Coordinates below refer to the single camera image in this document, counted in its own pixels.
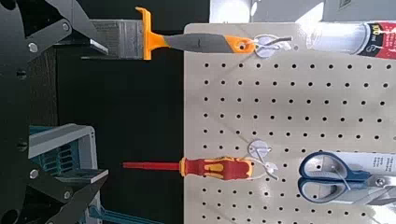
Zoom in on yellow handled paint brush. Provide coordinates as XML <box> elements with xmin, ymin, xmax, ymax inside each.
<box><xmin>80</xmin><ymin>7</ymin><xmax>256</xmax><ymax>61</ymax></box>

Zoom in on beige perforated pegboard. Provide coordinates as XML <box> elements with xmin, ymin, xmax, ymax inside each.
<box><xmin>182</xmin><ymin>21</ymin><xmax>396</xmax><ymax>224</ymax></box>

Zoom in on black back panel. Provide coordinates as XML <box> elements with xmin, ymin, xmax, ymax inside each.
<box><xmin>27</xmin><ymin>18</ymin><xmax>188</xmax><ymax>224</ymax></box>

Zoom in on red and white tube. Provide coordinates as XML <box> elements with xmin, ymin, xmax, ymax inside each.
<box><xmin>306</xmin><ymin>21</ymin><xmax>396</xmax><ymax>61</ymax></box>

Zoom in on blue handled scissors in package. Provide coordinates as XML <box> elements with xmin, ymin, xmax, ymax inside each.
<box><xmin>330</xmin><ymin>151</ymin><xmax>396</xmax><ymax>224</ymax></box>

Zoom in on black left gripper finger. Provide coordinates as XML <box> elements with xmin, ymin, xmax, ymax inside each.
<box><xmin>27</xmin><ymin>168</ymin><xmax>110</xmax><ymax>224</ymax></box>
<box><xmin>26</xmin><ymin>0</ymin><xmax>110</xmax><ymax>57</ymax></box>

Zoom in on red yellow screwdriver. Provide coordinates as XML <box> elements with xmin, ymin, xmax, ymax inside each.
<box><xmin>121</xmin><ymin>156</ymin><xmax>255</xmax><ymax>181</ymax></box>

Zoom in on white pegboard hook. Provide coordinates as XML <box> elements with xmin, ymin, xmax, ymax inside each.
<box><xmin>247</xmin><ymin>139</ymin><xmax>279</xmax><ymax>181</ymax></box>
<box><xmin>253</xmin><ymin>34</ymin><xmax>295</xmax><ymax>59</ymax></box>

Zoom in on blue grey plastic crate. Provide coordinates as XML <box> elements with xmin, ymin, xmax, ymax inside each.
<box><xmin>28</xmin><ymin>123</ymin><xmax>166</xmax><ymax>224</ymax></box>

